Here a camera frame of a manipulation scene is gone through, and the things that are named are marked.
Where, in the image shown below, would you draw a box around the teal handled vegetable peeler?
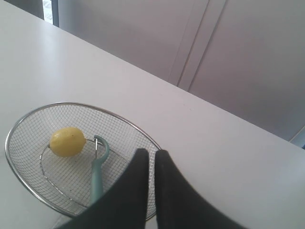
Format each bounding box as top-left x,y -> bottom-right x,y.
90,135 -> 110,205

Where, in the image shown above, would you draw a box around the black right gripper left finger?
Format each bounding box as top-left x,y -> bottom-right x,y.
59,148 -> 149,229

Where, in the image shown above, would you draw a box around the yellow lemon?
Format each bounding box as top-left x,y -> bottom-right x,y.
49,127 -> 87,157

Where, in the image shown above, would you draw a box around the oval metal wire mesh basket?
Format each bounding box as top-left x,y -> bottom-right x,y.
5,102 -> 160,219

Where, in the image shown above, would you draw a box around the window with dark frame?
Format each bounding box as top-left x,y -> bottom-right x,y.
5,0 -> 59,27

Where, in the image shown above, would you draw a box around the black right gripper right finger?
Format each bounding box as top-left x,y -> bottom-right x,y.
154,150 -> 244,229

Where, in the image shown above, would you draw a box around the white cabinet doors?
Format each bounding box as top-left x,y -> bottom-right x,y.
58,0 -> 305,142

